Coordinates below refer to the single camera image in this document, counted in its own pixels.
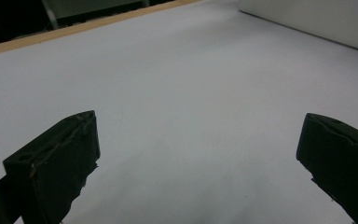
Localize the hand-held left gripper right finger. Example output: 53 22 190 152
296 112 358 224

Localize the white metal stand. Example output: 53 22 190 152
41 0 152 31

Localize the white plastic bin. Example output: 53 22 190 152
237 0 358 52

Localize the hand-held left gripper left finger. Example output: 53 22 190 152
2 109 102 224

